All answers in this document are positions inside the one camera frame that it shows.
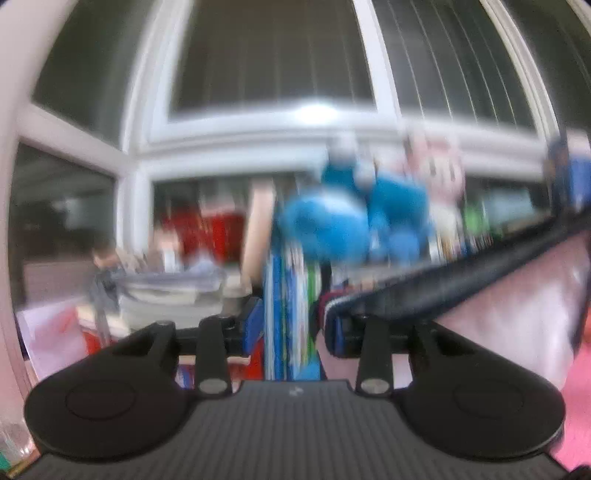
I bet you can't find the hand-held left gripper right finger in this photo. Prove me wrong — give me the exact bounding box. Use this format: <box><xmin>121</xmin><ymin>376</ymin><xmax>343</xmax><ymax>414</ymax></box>
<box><xmin>323</xmin><ymin>316</ymin><xmax>467</xmax><ymax>398</ymax></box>

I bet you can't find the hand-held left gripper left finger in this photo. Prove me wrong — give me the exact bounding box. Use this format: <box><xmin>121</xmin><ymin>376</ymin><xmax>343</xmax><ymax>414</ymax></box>
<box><xmin>113</xmin><ymin>298</ymin><xmax>265</xmax><ymax>398</ymax></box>

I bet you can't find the navy and white jacket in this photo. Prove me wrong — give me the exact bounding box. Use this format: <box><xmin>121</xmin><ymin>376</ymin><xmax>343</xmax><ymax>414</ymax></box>
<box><xmin>316</xmin><ymin>215</ymin><xmax>591</xmax><ymax>393</ymax></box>

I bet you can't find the row of books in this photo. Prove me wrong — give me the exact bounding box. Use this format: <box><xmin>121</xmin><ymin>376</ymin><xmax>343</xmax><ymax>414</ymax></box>
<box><xmin>263</xmin><ymin>185</ymin><xmax>550</xmax><ymax>381</ymax></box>

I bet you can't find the stack of books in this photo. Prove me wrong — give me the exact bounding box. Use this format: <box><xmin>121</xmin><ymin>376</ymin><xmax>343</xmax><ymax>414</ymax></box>
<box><xmin>76</xmin><ymin>270</ymin><xmax>229</xmax><ymax>333</ymax></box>

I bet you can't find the beige board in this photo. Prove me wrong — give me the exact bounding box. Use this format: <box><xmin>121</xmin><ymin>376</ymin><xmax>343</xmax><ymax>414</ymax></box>
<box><xmin>241</xmin><ymin>179</ymin><xmax>279</xmax><ymax>288</ymax></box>

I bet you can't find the red plastic basket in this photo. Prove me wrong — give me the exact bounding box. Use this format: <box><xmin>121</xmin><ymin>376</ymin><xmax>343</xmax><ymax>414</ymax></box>
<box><xmin>157</xmin><ymin>208</ymin><xmax>245</xmax><ymax>271</ymax></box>

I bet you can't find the blue plush toy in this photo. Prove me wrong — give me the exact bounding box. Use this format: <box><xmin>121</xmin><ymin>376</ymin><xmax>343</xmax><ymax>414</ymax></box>
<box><xmin>277</xmin><ymin>131</ymin><xmax>435</xmax><ymax>268</ymax></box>

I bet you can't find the pink plush toy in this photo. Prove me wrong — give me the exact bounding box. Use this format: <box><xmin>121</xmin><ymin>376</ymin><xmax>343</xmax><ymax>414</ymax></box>
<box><xmin>404</xmin><ymin>131</ymin><xmax>467</xmax><ymax>206</ymax></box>

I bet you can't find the white board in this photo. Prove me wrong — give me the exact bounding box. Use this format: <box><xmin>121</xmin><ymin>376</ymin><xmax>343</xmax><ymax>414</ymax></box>
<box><xmin>16</xmin><ymin>300</ymin><xmax>88</xmax><ymax>372</ymax></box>

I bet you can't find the pink blanket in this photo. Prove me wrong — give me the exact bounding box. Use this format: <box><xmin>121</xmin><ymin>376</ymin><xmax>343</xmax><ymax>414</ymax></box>
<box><xmin>551</xmin><ymin>314</ymin><xmax>591</xmax><ymax>476</ymax></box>

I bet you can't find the clear glass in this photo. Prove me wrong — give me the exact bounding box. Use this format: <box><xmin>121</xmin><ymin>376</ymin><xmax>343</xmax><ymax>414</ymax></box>
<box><xmin>0</xmin><ymin>418</ymin><xmax>35</xmax><ymax>464</ymax></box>

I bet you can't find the white-framed window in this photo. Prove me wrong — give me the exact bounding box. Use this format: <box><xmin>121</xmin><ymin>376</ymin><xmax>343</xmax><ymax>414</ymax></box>
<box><xmin>32</xmin><ymin>0</ymin><xmax>591</xmax><ymax>185</ymax></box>

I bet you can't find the blue box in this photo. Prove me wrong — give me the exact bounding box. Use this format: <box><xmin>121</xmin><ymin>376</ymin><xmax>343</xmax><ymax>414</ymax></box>
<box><xmin>547</xmin><ymin>138</ymin><xmax>591</xmax><ymax>210</ymax></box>

